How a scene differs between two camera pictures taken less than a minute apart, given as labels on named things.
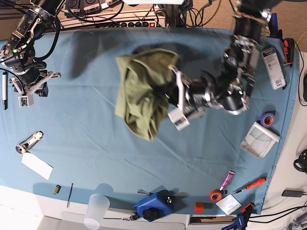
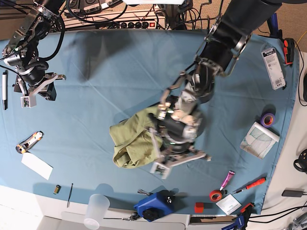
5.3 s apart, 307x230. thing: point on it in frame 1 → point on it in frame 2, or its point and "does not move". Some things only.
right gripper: [193, 100] → [172, 137]
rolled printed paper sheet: [259, 140] does not move
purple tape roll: [267, 120] does not move
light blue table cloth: [74, 143] does not move
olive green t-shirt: [138, 98] → [135, 146]
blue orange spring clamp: [242, 219] does not move
